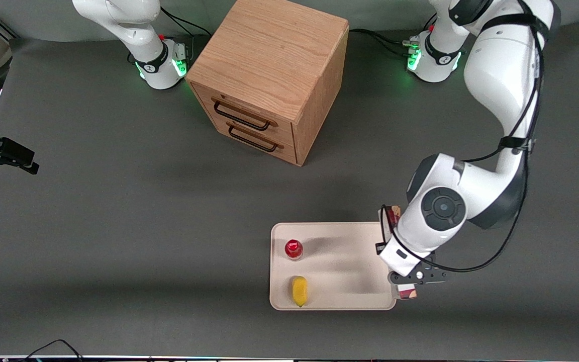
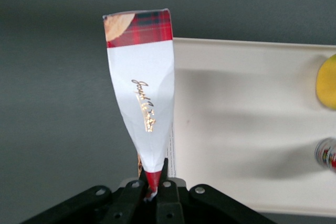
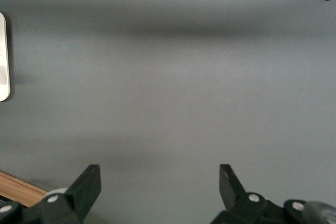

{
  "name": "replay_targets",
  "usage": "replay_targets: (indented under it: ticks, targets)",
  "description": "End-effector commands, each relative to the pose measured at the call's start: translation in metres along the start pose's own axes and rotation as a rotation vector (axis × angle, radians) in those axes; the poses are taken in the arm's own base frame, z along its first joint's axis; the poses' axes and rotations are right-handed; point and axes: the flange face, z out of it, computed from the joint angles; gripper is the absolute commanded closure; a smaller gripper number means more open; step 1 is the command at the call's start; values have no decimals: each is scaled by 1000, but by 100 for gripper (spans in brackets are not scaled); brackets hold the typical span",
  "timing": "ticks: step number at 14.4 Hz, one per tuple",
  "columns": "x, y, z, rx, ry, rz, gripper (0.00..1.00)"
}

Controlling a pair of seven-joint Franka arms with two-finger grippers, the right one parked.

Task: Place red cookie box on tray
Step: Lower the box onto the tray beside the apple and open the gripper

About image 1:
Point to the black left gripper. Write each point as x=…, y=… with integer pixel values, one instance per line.
x=378, y=248

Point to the red cookie box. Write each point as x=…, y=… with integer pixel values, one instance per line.
x=406, y=292

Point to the beige plastic tray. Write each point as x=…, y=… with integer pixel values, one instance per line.
x=340, y=266

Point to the red capped small bottle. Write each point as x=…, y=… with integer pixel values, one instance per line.
x=293, y=248

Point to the wooden drawer front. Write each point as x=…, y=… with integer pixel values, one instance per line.
x=219, y=129
x=204, y=98

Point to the wooden drawer cabinet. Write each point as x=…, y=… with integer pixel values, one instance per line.
x=274, y=55

